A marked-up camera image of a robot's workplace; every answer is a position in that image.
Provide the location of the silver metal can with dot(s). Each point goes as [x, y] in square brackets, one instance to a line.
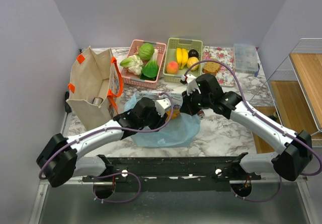
[97, 101]

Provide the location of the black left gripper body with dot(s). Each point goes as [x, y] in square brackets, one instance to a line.
[154, 121]

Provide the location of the dark purple plum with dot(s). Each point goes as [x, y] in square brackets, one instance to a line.
[193, 53]

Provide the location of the yellow orange food piece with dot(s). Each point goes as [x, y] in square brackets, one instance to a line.
[176, 113]

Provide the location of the light blue plastic grocery bag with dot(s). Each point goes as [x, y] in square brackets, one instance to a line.
[178, 133]

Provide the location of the white wire wooden shelf rack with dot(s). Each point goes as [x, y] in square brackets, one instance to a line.
[294, 90]

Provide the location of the yellow banana bunch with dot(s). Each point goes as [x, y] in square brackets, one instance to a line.
[182, 57]

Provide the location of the brown bread slice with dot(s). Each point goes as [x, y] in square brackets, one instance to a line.
[212, 68]

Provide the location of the floral rectangular tray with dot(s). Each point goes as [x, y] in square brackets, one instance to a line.
[224, 55]

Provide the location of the clear plastic organizer box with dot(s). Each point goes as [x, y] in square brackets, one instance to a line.
[245, 58]

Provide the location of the green plastic basket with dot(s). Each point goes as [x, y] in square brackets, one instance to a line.
[171, 55]

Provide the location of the green bok choy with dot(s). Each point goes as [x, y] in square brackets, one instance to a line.
[150, 70]

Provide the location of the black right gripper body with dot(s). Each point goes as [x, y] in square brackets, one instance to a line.
[195, 101]

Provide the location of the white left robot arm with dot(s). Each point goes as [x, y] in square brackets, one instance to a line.
[57, 161]

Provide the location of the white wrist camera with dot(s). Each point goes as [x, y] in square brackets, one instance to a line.
[162, 106]
[192, 85]

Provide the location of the pink orange peach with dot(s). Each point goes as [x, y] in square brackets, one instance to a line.
[172, 67]

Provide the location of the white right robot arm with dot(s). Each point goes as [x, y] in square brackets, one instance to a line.
[291, 150]

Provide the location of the pink plastic basket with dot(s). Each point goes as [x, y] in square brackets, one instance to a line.
[131, 79]

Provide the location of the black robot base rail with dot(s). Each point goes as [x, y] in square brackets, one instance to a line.
[171, 174]

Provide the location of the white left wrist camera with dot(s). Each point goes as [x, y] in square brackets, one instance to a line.
[162, 106]

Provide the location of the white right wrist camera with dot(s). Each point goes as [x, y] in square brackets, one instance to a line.
[192, 85]

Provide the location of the white cauliflower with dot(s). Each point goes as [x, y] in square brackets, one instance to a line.
[134, 64]

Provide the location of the yellow pear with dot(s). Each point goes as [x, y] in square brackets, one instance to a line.
[191, 61]

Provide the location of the green cabbage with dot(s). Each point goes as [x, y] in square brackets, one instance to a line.
[146, 51]

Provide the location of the beige canvas tote bag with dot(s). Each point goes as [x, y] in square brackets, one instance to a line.
[95, 75]

